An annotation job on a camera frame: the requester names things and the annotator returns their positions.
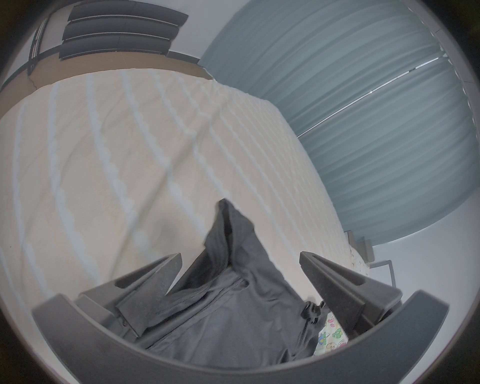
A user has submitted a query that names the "grey bedside table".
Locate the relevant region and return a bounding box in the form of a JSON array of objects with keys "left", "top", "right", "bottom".
[{"left": 344, "top": 229, "right": 376, "bottom": 263}]

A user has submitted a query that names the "bed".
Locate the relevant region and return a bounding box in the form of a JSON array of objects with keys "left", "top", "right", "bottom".
[{"left": 0, "top": 67, "right": 396, "bottom": 338}]

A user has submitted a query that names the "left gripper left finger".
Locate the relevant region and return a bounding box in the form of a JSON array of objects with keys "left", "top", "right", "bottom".
[{"left": 77, "top": 253, "right": 183, "bottom": 337}]

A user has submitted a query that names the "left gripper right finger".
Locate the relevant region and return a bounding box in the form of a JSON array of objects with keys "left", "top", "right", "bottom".
[{"left": 299, "top": 251, "right": 404, "bottom": 337}]

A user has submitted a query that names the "white printed pyjama garment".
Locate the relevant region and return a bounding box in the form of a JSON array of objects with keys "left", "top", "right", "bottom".
[{"left": 314, "top": 310, "right": 350, "bottom": 358}]

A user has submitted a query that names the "black T-shirt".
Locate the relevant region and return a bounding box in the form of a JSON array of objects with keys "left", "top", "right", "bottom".
[{"left": 144, "top": 199, "right": 351, "bottom": 368}]

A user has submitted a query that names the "blue-green curtain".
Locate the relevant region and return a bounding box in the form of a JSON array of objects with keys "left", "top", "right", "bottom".
[
  {"left": 199, "top": 0, "right": 441, "bottom": 136},
  {"left": 298, "top": 56, "right": 480, "bottom": 244}
]

